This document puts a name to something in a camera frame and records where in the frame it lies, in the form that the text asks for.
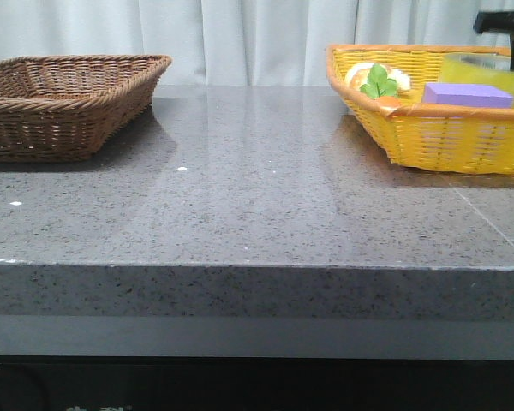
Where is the yellow tape roll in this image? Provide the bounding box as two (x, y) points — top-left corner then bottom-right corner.
(438, 52), (514, 108)

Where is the purple foam block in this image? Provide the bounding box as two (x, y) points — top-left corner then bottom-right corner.
(421, 82), (514, 109)

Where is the yellow wicker basket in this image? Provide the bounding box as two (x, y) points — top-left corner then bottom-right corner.
(326, 44), (514, 175)

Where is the green artificial leaf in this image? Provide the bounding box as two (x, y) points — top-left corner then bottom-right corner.
(359, 63), (398, 99)

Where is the orange toy carrot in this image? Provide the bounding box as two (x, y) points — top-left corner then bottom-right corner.
(375, 96), (402, 110)

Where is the bread roll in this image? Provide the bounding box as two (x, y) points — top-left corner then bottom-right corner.
(344, 62), (411, 93)

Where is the white curtain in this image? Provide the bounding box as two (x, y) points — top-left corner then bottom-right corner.
(0, 1), (514, 86)

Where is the brown wicker basket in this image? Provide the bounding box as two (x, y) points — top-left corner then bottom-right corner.
(0, 55), (172, 163)

